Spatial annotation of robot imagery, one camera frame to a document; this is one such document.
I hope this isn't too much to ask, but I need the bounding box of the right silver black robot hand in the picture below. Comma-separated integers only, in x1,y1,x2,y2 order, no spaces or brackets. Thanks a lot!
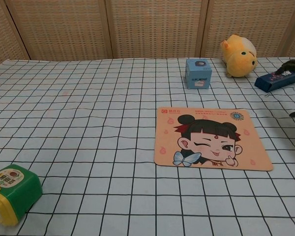
274,58,295,118

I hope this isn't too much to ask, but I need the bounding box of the cartoon girl mouse pad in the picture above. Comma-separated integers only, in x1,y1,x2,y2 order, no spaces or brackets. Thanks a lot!
153,106,274,172

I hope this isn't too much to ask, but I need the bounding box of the dark blue long box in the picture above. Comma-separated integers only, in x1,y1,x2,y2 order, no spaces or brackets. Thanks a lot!
254,69,295,93

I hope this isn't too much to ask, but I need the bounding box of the woven rattan screen panel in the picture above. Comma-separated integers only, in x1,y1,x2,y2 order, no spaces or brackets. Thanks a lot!
0,0,30,70
6,0,114,60
201,0,295,59
105,0,209,59

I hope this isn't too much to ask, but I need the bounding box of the yellow plush toy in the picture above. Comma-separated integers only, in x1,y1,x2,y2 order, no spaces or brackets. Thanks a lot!
220,34,259,78

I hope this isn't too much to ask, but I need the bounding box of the light blue small carton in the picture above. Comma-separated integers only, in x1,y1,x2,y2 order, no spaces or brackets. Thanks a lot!
185,58,213,90

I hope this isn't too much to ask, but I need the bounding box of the blue checked tablecloth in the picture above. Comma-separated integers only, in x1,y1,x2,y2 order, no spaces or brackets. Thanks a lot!
0,56,295,236

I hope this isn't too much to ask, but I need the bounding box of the green tub with yellow lid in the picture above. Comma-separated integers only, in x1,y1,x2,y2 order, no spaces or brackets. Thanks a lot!
0,164,43,226

